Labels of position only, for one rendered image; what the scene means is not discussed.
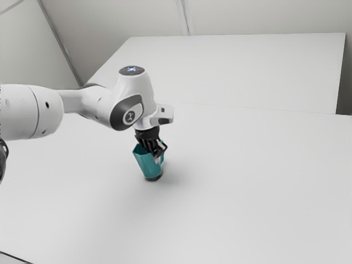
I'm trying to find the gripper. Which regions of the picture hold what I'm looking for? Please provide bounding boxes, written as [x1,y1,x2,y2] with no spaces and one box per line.
[134,126,169,160]

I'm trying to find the teal faceted mug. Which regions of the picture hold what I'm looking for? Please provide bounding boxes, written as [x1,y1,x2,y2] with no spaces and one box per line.
[131,139,167,182]

